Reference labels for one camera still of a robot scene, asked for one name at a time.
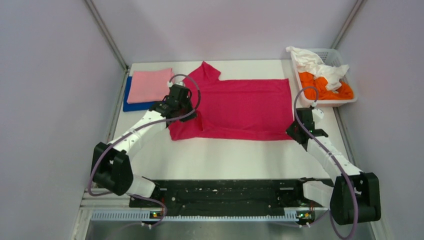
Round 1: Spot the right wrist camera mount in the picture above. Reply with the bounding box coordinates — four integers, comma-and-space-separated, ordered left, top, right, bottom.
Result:
310, 101, 325, 123

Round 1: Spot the folded pink t shirt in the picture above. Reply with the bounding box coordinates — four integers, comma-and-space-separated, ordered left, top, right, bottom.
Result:
126, 68, 174, 104

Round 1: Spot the aluminium frame rail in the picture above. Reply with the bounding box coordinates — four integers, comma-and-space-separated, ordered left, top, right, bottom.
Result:
79, 187, 382, 223

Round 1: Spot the crumpled orange t shirt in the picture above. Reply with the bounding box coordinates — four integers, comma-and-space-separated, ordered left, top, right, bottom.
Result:
298, 72, 355, 101

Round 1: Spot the crumpled white t shirt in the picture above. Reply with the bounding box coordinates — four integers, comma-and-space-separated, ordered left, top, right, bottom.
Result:
285, 46, 350, 91

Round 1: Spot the magenta t shirt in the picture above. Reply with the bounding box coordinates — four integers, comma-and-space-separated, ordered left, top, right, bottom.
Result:
168, 62, 294, 141

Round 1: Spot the folded blue t shirt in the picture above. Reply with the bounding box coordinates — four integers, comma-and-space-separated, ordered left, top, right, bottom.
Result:
122, 76, 157, 112

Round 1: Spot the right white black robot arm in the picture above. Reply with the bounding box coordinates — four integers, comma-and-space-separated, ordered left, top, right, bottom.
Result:
286, 107, 382, 225

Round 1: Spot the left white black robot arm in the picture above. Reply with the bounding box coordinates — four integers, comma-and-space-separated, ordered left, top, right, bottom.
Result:
90, 84, 196, 207

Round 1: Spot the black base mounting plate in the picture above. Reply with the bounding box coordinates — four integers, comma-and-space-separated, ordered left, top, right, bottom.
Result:
127, 178, 327, 218

